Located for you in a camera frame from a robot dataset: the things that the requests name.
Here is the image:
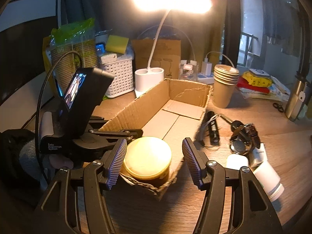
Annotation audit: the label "metal balcony railing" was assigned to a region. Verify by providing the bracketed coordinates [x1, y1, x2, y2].
[240, 32, 261, 66]

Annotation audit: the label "hanging dark clothes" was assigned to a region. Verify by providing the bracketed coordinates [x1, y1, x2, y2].
[264, 0, 296, 55]

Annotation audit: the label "red flat packet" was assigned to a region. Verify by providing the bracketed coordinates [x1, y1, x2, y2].
[237, 77, 271, 95]

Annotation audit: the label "brown cardboard lamp packaging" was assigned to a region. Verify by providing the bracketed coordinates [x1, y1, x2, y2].
[132, 38, 182, 80]

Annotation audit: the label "black car key with keys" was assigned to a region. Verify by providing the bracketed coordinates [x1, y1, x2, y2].
[219, 113, 246, 133]

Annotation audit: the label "black flashlight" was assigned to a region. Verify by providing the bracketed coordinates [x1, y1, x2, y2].
[195, 111, 221, 148]

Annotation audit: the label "brown leather strap wristwatch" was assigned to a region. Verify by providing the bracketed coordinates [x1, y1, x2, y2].
[229, 123, 261, 156]

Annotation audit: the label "yellow-green sponge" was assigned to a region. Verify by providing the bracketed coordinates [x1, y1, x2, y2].
[105, 35, 129, 54]

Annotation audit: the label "white lamp cable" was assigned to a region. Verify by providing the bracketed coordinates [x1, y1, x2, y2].
[136, 26, 196, 62]

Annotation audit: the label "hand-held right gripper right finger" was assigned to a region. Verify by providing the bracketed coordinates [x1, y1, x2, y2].
[182, 137, 284, 234]

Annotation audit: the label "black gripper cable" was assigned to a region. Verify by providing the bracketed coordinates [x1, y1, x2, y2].
[36, 51, 83, 183]

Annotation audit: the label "small clear sticker packets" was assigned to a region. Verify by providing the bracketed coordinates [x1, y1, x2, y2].
[179, 59, 199, 81]

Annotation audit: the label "yellow-lid round jar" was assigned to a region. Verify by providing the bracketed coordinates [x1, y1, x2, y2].
[122, 136, 172, 181]

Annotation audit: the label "person's left hand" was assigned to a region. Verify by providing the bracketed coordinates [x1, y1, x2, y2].
[50, 155, 74, 170]

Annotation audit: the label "white desk lamp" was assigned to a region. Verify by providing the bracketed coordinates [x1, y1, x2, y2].
[132, 0, 214, 98]

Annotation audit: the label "stack of brown paper cups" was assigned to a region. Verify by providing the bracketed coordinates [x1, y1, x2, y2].
[213, 64, 240, 109]

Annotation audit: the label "white paper packets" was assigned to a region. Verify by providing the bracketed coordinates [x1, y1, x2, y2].
[267, 77, 291, 101]

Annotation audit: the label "white power strip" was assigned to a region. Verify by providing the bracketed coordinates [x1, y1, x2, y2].
[196, 73, 215, 83]

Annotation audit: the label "white tissue pack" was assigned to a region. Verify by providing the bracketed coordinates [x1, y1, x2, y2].
[99, 53, 117, 65]

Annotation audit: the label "white flat packet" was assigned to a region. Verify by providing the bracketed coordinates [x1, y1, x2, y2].
[249, 68, 271, 79]

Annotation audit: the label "white pill bottle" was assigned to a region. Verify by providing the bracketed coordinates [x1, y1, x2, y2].
[252, 161, 285, 201]

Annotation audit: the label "cardboard box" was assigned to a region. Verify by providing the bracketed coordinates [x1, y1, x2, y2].
[99, 78, 214, 200]

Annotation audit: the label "steel thermos bottle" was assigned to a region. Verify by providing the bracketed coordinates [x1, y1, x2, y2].
[284, 77, 307, 122]

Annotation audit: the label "white plastic woven basket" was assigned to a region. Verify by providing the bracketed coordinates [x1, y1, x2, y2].
[97, 52, 136, 99]

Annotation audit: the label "white charger cable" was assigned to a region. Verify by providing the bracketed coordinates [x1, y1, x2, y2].
[205, 51, 236, 67]

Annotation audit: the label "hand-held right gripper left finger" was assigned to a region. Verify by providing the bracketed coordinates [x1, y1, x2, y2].
[34, 138, 128, 234]

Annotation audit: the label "green bag of paper cups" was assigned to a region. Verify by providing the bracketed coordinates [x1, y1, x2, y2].
[43, 18, 99, 98]

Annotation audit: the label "yellow packet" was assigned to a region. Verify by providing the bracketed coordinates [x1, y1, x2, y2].
[241, 72, 273, 88]

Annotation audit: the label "white USB charger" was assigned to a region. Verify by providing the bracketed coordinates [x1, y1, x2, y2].
[201, 58, 215, 76]

